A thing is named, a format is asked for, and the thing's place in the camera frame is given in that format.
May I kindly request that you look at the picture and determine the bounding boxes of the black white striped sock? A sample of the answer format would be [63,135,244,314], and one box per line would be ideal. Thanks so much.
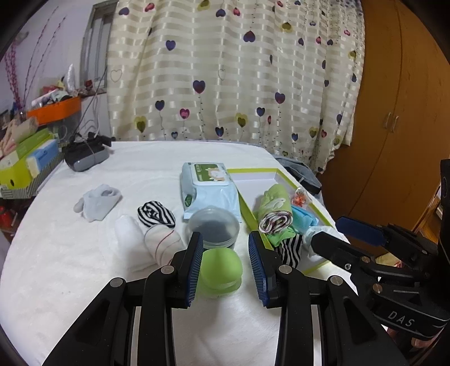
[275,234,302,268]
[137,200,176,229]

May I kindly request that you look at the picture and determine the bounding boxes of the bright green sock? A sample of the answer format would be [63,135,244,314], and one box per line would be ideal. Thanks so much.
[266,226,297,248]

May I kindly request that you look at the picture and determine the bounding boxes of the white light blue sock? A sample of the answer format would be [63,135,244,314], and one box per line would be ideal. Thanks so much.
[302,226,348,258]

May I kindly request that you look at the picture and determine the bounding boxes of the red white snack packet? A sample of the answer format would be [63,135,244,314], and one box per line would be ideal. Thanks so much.
[291,186,313,210]

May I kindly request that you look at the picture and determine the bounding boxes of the right hand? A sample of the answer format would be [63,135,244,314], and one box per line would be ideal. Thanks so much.
[387,328,445,365]

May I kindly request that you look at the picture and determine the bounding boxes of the white red-striped rolled cloth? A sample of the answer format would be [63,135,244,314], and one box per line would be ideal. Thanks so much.
[144,225,186,267]

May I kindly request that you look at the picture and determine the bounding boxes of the clear round plastic container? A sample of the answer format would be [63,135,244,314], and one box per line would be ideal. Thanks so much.
[186,206,240,250]

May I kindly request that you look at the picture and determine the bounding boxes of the white green-rimmed cardboard box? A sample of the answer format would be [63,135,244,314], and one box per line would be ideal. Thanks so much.
[229,168,348,279]

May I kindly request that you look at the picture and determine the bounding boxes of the brown wooden wardrobe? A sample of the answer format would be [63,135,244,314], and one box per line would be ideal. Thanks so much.
[321,1,449,229]

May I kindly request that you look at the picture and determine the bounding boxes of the white rolled towel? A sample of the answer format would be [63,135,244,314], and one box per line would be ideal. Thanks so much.
[114,215,156,272]

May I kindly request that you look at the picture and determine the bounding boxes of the light blue wet wipes pack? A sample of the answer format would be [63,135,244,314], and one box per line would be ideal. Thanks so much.
[181,162,242,222]

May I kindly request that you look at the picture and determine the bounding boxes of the grey blue clothes pile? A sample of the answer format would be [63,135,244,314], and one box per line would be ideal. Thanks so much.
[274,155,322,196]

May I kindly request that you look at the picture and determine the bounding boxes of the grey white sock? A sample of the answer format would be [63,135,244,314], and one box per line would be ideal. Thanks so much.
[73,184,122,223]

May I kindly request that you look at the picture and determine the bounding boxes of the grey black controller device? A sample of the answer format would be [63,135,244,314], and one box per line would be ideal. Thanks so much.
[62,133,114,172]

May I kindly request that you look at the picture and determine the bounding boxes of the striped base box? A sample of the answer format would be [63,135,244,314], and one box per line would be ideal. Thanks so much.
[1,158,62,200]

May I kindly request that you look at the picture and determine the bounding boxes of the blue white box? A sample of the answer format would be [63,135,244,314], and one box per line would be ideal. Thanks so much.
[26,139,60,178]

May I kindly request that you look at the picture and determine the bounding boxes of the cream heart-patterned curtain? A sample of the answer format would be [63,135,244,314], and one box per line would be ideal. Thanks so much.
[107,0,365,172]

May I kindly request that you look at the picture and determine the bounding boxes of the green yellow box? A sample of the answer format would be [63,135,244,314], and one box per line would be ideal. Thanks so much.
[0,128,53,187]

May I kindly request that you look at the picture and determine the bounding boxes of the orange tray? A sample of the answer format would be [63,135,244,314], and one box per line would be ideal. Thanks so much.
[27,96,82,126]

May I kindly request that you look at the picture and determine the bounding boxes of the beige rolled cloth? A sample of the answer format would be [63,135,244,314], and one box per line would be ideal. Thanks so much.
[1,117,39,156]

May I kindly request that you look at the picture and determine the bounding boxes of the purple flower branches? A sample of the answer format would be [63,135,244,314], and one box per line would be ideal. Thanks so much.
[1,1,68,111]

